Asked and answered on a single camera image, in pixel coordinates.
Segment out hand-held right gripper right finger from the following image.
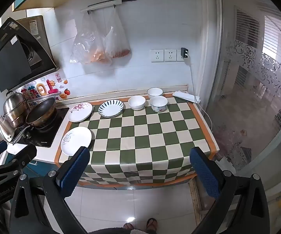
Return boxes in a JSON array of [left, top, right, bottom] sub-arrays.
[[189, 147, 271, 234]]

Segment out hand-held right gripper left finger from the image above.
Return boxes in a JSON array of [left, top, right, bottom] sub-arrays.
[[9, 146, 91, 234]]

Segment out blue floral white bowl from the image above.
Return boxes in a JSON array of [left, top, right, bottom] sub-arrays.
[[150, 96, 168, 113]]

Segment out steel kettle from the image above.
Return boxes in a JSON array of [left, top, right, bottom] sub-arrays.
[[0, 116, 14, 142]]

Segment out grey flower white plate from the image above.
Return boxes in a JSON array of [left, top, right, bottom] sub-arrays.
[[61, 127, 92, 156]]

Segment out black gas stove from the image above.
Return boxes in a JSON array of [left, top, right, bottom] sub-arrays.
[[14, 107, 70, 148]]

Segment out steel steamer pot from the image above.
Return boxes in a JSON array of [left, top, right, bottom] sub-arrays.
[[3, 91, 30, 128]]

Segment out dark frying pan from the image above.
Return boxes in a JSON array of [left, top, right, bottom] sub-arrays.
[[12, 97, 57, 145]]

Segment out pink floral white plate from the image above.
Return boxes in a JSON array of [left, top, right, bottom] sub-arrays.
[[68, 102, 93, 123]]

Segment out green checkered tablecloth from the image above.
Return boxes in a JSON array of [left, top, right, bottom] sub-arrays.
[[55, 91, 220, 188]]

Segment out person's right foot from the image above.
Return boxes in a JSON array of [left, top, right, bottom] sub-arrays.
[[146, 218, 158, 232]]

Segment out blue striped white plate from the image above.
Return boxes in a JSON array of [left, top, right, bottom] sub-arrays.
[[98, 99, 124, 119]]

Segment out folded white cloth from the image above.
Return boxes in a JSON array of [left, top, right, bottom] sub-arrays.
[[172, 91, 201, 103]]

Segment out patterned glass sliding door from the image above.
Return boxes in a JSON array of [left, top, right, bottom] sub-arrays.
[[204, 0, 281, 200]]

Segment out black range hood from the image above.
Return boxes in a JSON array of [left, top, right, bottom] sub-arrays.
[[0, 15, 60, 93]]

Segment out dark rimmed white bowl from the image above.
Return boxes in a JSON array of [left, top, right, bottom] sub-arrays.
[[147, 87, 164, 100]]

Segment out plain white bowl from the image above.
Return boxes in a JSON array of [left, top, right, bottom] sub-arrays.
[[128, 96, 146, 111]]

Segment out large clear plastic bag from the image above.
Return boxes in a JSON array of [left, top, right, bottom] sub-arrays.
[[70, 12, 113, 66]]

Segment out small clear plastic bag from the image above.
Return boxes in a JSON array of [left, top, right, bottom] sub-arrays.
[[105, 7, 131, 59]]

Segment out colourful wall stickers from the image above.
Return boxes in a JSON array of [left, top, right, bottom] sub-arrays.
[[21, 73, 71, 101]]

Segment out white charger cable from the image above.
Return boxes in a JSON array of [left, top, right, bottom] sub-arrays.
[[185, 57, 215, 131]]

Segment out white wall hanging rail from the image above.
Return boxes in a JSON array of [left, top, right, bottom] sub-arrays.
[[80, 0, 137, 14]]

